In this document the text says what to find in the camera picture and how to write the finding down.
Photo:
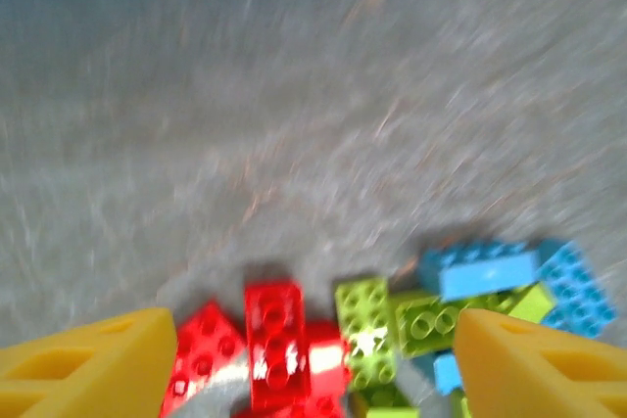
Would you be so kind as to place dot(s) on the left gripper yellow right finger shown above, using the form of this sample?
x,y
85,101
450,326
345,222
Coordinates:
x,y
539,379

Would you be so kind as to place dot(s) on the red lego brick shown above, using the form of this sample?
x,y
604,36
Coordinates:
x,y
325,359
276,339
206,354

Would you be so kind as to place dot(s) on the blue lego brick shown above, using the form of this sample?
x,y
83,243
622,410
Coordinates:
x,y
448,374
482,271
575,291

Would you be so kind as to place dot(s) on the green lego brick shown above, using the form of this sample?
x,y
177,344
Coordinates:
x,y
431,327
365,335
531,305
387,405

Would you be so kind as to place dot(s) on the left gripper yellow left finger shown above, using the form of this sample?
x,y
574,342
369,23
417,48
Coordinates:
x,y
88,374

